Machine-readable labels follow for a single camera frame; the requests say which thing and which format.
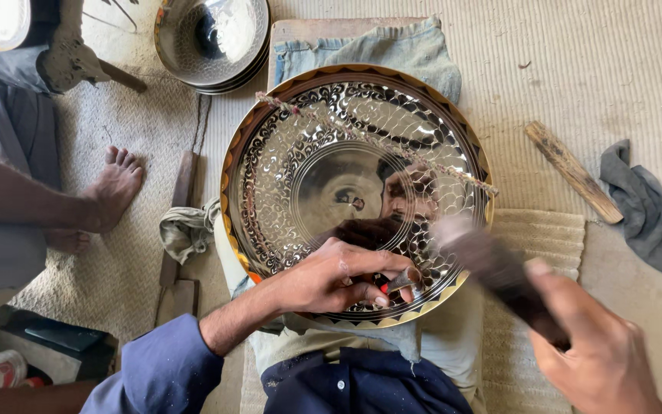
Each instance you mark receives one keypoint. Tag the person's left hand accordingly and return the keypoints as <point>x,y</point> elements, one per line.
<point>319,279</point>

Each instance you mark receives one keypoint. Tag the person's right hand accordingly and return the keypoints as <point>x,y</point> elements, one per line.
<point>595,362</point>

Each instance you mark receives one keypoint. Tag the red-tipped metal chisel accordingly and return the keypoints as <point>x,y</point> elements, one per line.
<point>397,282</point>

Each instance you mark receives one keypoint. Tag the dark wooden hammer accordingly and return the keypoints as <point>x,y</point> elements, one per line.
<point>497,270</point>

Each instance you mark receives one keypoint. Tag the large engraved metal plate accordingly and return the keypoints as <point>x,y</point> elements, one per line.
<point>308,190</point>

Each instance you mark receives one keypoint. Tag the person's dark blue shirt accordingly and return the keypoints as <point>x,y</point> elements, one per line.
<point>365,385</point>

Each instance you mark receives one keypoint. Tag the small wooden block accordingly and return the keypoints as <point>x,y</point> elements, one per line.
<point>180,299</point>

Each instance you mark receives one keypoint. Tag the olive green rag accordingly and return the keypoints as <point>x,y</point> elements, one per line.
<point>184,230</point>

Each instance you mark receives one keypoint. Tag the person's cream trousers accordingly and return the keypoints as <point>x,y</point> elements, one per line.
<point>451,339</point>

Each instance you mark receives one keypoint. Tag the grey rag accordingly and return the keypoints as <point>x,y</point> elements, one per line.
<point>647,218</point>

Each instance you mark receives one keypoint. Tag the dark wooden slat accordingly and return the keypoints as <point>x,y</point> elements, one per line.
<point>179,218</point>

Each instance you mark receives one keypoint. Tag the short wooden stick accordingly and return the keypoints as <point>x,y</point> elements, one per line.
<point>572,171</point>

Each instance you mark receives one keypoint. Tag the blue denim cloth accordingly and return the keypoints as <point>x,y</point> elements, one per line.
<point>400,49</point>

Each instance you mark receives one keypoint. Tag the stack of engraved metal bowls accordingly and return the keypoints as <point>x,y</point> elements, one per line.
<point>216,40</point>

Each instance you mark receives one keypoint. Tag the dark box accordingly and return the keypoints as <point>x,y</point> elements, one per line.
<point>58,345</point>

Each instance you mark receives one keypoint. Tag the grey clay-covered tool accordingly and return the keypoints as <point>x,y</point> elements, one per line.
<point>72,57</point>

